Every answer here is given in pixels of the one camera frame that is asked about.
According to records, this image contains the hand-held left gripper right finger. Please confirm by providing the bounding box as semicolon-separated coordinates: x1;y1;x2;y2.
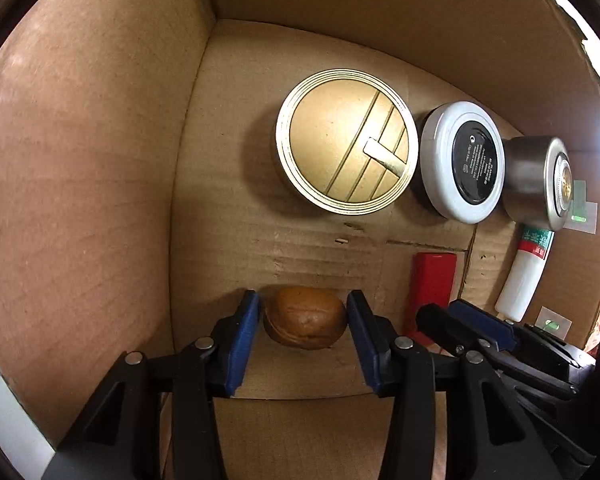
346;289;564;480

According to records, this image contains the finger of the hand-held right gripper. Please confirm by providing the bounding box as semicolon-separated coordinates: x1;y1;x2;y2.
415;302;579;402
447;299;597;372

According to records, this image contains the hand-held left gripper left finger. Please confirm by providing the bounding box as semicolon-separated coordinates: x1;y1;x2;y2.
40;289;261;480

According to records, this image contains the red box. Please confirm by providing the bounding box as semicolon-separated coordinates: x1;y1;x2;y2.
405;252;458;346

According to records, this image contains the white tube bottle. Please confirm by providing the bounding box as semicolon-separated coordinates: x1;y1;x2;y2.
495;224;553;322

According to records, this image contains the brown oval bread roll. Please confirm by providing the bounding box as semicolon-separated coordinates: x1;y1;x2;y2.
263;286;348;350

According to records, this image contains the silver round tin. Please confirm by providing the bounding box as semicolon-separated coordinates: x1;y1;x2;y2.
501;136;572;232

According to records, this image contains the black and white round tin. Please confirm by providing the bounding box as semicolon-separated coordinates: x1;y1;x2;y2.
419;101;506;225

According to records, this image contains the gold round tin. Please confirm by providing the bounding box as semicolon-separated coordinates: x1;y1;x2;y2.
275;68;420;217

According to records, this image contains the cardboard box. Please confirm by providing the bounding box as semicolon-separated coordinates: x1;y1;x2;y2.
0;0;600;480

